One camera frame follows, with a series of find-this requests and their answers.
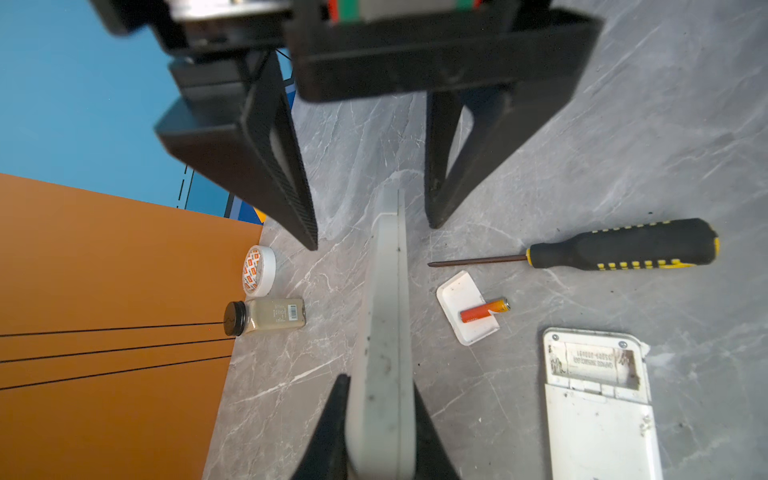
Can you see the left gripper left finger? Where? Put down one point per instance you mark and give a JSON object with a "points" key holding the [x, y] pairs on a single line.
{"points": [[325, 456]]}

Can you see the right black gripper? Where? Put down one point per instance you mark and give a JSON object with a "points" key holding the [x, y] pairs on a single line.
{"points": [[512, 64]]}

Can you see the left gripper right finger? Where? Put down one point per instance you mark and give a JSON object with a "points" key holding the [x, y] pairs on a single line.
{"points": [[432, 460]]}

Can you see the white remote with display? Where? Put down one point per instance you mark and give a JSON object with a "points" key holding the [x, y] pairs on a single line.
{"points": [[380, 431]]}

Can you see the white battery cover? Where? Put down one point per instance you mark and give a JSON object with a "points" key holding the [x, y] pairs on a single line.
{"points": [[458, 294]]}

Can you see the orange AA battery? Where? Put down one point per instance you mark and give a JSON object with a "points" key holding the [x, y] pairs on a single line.
{"points": [[486, 310]]}

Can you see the white remote control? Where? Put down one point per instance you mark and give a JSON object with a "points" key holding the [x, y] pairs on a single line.
{"points": [[601, 422]]}

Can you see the black yellow screwdriver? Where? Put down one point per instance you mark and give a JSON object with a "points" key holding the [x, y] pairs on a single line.
{"points": [[664, 245]]}

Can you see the small brown-capped jar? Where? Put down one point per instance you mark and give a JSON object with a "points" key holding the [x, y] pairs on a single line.
{"points": [[263, 314]]}

